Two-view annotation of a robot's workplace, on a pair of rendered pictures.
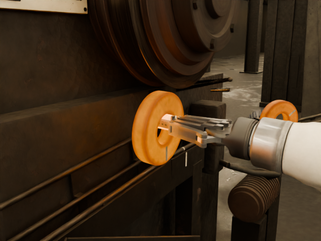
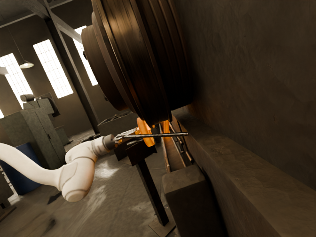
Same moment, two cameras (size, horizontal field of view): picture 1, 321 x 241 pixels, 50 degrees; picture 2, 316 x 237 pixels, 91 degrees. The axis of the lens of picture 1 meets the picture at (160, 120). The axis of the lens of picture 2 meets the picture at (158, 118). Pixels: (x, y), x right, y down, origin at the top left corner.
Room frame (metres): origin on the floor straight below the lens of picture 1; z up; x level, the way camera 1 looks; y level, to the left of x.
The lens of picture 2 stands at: (1.39, -0.34, 1.01)
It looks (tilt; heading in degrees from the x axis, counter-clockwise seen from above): 10 degrees down; 148
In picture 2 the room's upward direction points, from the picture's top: 20 degrees counter-clockwise
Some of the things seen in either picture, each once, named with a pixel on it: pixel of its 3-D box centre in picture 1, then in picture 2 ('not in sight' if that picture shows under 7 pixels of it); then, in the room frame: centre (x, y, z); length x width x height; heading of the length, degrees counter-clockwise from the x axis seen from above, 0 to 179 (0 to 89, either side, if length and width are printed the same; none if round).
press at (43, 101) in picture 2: not in sight; (46, 120); (-7.32, -0.52, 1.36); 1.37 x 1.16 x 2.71; 47
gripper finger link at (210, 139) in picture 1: (214, 138); not in sight; (0.59, -0.10, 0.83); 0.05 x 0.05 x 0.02; 58
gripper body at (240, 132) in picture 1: (231, 135); (115, 140); (0.61, -0.13, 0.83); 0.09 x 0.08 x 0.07; 57
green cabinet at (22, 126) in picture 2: not in sight; (40, 143); (-3.02, -0.73, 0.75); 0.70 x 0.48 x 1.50; 147
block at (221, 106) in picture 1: (206, 136); (198, 217); (1.11, -0.16, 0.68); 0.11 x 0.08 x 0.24; 57
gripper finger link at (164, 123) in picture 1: (165, 125); not in sight; (0.66, -0.01, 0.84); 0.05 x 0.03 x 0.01; 57
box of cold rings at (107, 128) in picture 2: not in sight; (130, 128); (-1.76, 0.90, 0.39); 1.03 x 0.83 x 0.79; 61
